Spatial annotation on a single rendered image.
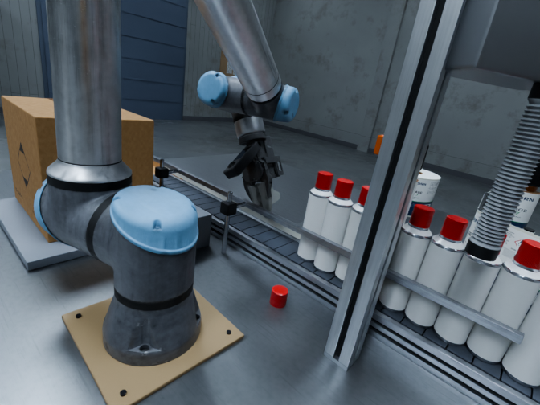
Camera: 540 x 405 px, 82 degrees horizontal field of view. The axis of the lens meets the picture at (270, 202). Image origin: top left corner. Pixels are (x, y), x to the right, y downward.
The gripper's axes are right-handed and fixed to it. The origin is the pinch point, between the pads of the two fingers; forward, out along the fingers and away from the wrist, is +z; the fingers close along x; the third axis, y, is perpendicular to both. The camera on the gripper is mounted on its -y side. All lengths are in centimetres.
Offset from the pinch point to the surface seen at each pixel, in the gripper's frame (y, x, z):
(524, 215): 57, -46, 19
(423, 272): -2.5, -36.5, 15.4
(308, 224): -2.3, -14.8, 4.3
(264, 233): 0.0, 1.6, 5.3
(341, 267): -2.3, -20.5, 14.1
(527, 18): -15, -56, -14
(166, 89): 399, 630, -338
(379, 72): 726, 220, -240
